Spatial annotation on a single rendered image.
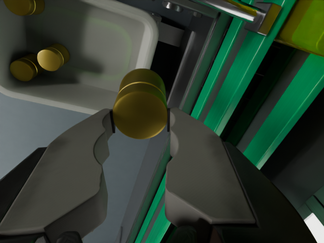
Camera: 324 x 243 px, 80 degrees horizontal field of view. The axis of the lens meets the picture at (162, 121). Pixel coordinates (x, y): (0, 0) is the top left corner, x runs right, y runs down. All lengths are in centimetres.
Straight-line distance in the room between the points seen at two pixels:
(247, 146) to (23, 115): 45
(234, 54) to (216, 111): 6
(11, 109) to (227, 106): 44
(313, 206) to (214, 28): 26
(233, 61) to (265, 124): 9
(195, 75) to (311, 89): 13
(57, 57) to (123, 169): 32
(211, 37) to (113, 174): 43
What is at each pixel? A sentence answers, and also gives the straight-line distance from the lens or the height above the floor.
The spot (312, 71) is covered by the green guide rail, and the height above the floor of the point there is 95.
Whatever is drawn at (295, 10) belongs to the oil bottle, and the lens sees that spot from 20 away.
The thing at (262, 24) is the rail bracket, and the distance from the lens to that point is 19.
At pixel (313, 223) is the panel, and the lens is 34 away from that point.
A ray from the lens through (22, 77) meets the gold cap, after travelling 39.
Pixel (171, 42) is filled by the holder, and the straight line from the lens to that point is 38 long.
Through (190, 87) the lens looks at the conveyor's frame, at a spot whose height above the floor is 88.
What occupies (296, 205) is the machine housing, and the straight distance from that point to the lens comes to 39.
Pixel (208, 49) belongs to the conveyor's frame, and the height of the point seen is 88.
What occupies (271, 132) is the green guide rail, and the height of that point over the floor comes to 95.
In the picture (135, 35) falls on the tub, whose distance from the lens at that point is 37.
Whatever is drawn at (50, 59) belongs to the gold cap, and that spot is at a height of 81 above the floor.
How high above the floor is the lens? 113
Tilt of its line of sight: 58 degrees down
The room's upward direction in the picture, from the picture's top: 173 degrees clockwise
